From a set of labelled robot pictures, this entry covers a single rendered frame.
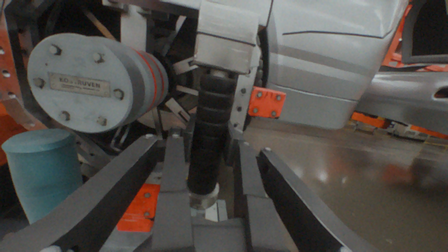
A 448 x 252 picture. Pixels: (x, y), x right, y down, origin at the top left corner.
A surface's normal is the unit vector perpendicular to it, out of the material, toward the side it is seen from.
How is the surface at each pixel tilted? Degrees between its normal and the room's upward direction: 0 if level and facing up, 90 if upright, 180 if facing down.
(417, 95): 87
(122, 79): 90
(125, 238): 0
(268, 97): 90
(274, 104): 90
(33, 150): 45
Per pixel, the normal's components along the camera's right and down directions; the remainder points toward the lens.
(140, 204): 0.11, 0.33
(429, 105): -0.94, -0.04
